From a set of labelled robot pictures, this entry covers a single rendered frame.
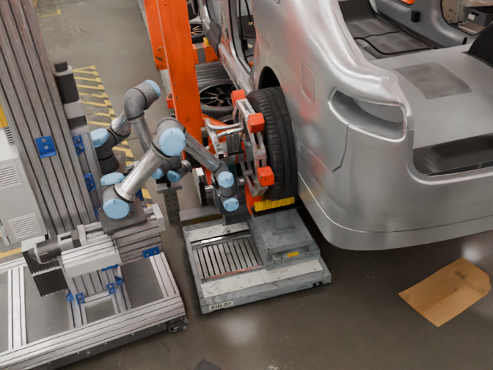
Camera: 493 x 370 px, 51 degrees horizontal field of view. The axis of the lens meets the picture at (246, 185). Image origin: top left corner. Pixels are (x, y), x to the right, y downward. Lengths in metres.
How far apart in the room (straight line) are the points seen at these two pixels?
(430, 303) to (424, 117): 1.10
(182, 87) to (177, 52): 0.22
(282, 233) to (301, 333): 0.67
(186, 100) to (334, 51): 1.42
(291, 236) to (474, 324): 1.17
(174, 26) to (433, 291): 2.21
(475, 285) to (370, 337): 0.78
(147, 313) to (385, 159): 1.61
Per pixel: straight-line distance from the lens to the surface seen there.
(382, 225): 2.28
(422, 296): 3.32
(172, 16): 3.11
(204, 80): 5.57
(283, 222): 3.34
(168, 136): 2.28
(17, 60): 2.47
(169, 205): 3.84
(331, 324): 3.12
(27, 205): 2.73
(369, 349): 3.03
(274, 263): 3.26
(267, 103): 2.82
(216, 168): 2.59
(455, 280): 3.47
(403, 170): 2.08
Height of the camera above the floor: 2.38
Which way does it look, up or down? 34 degrees down
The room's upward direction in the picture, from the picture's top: 5 degrees counter-clockwise
